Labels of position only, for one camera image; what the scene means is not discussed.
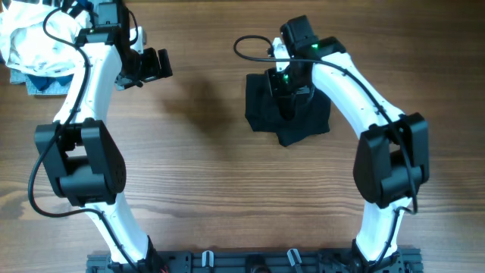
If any black t-shirt with logo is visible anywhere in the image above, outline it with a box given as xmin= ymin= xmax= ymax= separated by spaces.
xmin=245 ymin=74 xmax=331 ymax=146

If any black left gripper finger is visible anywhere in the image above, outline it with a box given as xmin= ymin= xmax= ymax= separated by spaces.
xmin=140 ymin=48 xmax=160 ymax=83
xmin=158 ymin=49 xmax=173 ymax=78

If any black white striped garment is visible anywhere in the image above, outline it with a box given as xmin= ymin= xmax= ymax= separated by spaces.
xmin=2 ymin=0 xmax=90 ymax=19

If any grey garment on pile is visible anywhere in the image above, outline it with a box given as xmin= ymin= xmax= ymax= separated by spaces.
xmin=9 ymin=0 xmax=111 ymax=96

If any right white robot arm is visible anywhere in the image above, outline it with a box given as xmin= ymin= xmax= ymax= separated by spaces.
xmin=245 ymin=34 xmax=429 ymax=270

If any dark blue garment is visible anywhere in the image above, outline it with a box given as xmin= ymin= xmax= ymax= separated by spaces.
xmin=27 ymin=0 xmax=95 ymax=92

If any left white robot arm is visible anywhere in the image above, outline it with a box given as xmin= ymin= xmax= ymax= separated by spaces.
xmin=28 ymin=27 xmax=173 ymax=272

